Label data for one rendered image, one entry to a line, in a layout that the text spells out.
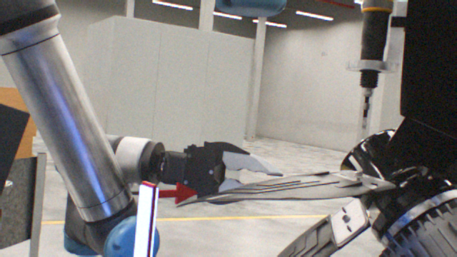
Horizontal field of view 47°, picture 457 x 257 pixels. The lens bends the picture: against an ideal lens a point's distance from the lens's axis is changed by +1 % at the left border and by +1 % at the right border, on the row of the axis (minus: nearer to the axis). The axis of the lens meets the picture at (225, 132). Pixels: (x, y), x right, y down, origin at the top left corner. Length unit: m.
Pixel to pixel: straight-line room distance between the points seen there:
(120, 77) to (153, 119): 0.69
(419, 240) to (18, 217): 2.11
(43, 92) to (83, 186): 0.13
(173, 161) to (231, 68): 6.61
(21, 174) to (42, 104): 1.90
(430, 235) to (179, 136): 6.34
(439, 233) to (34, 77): 0.54
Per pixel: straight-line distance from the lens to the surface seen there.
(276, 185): 0.68
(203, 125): 7.11
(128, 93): 6.70
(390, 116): 6.85
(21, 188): 2.58
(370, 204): 0.84
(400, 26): 0.77
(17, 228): 2.62
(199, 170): 0.77
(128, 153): 0.81
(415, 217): 0.77
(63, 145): 0.69
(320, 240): 0.89
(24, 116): 1.09
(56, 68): 0.67
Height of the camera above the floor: 1.28
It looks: 3 degrees down
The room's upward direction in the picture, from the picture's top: 5 degrees clockwise
